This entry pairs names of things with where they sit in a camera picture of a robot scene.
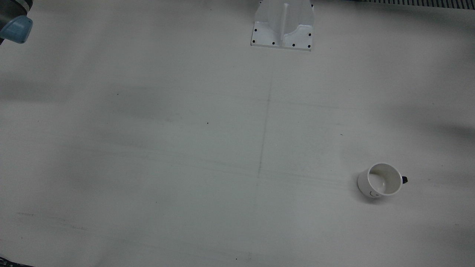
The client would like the white paper cup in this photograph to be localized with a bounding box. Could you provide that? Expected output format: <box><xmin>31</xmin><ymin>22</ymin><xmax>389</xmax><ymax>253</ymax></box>
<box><xmin>357</xmin><ymin>163</ymin><xmax>409</xmax><ymax>198</ymax></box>

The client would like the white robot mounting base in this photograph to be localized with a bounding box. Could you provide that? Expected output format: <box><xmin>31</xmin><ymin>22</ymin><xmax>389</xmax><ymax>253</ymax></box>
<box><xmin>251</xmin><ymin>0</ymin><xmax>315</xmax><ymax>51</ymax></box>

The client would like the ribbed grille strip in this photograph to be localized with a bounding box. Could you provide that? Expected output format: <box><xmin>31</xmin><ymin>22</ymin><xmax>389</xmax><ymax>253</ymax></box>
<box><xmin>366</xmin><ymin>0</ymin><xmax>475</xmax><ymax>9</ymax></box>

